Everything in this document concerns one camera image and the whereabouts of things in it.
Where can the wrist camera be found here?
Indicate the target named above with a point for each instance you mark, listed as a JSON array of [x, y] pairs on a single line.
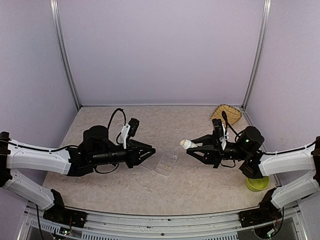
[[128, 130], [220, 132]]

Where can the woven bamboo tray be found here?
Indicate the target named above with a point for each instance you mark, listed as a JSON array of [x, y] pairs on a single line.
[[233, 114]]

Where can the white pill bottle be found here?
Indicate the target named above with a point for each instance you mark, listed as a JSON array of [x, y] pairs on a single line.
[[187, 144]]

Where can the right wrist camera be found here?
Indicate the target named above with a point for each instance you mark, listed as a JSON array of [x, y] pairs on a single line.
[[220, 132]]

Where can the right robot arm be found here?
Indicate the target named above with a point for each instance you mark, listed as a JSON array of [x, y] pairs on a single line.
[[257, 164]]

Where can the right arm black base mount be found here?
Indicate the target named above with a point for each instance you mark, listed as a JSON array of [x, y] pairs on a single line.
[[266, 212]]

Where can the aluminium frame post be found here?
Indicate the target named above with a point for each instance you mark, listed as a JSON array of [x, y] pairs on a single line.
[[63, 53], [258, 53]]

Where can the left aluminium frame post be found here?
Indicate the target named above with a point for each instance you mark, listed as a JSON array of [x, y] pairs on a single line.
[[63, 53]]

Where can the right aluminium frame post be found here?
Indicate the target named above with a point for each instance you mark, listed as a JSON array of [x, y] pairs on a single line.
[[258, 53]]

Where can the lime green bowl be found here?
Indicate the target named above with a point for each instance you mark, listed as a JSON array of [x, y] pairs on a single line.
[[259, 184]]

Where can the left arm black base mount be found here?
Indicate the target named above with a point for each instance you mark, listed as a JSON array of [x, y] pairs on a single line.
[[58, 213]]

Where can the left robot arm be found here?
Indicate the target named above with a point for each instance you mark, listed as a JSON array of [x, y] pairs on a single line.
[[73, 161]]

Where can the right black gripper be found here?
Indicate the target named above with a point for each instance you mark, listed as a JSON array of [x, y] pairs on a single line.
[[213, 153]]

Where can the clear plastic pill organizer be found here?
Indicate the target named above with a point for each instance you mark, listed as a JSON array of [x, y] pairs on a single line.
[[156, 162]]

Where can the front aluminium rail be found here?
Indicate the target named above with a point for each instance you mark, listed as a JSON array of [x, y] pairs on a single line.
[[100, 225]]

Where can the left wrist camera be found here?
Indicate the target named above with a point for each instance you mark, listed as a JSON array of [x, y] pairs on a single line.
[[128, 130]]

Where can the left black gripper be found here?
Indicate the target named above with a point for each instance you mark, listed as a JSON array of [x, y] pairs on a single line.
[[134, 153]]

